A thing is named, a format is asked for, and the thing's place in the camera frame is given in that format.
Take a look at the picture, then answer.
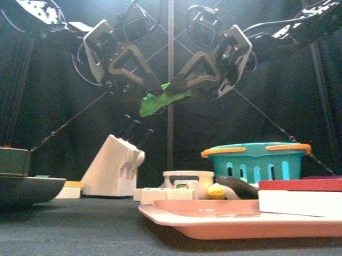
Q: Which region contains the dark toy eggplant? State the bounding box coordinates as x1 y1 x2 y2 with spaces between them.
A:
215 175 260 201

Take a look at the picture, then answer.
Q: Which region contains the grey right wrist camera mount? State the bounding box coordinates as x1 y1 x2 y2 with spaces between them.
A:
215 24 253 100

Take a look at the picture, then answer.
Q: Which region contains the pink plastic tray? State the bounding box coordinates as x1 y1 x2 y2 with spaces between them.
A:
137 198 342 241

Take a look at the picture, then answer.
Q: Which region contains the dark green toy pot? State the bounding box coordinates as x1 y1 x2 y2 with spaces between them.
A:
0 145 32 177

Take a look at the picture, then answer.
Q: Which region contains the dark grey bowl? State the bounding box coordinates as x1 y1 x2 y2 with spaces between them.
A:
0 174 68 209

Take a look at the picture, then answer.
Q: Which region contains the yellow and white toy block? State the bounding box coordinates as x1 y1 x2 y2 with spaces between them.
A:
54 180 85 200

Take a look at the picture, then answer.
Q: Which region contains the thin left arm cable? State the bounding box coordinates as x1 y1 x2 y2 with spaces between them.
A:
69 41 104 88

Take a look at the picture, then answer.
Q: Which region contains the teal basket with orange handles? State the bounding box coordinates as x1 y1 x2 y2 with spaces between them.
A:
200 142 312 185

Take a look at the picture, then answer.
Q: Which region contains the dark metal frame post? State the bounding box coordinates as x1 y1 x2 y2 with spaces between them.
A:
300 0 338 176

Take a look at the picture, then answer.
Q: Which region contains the thin arm cable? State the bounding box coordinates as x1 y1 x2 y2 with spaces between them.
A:
241 15 312 35
69 41 104 88

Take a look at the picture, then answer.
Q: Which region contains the thin metal frame pole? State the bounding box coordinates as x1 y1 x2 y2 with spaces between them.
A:
167 0 175 172

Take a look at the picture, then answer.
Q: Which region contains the yellow toy food piece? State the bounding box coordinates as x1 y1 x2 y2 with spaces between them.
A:
205 182 227 201

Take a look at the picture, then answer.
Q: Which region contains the white toy knife block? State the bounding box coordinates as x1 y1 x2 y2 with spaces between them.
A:
80 134 147 198

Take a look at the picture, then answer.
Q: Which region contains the thin right arm cable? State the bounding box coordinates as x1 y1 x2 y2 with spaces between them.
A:
241 15 312 35

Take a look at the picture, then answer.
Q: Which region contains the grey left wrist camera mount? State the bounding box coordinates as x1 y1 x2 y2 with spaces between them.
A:
82 19 116 86

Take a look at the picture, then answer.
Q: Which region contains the red and white box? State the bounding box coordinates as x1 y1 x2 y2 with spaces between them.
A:
256 177 342 219

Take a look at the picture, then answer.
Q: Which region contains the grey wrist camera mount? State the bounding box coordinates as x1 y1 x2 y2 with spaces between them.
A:
82 19 116 86
215 24 253 100

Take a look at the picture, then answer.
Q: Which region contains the black toy knife handle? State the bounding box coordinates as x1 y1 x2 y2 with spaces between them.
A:
137 128 155 150
125 119 143 143

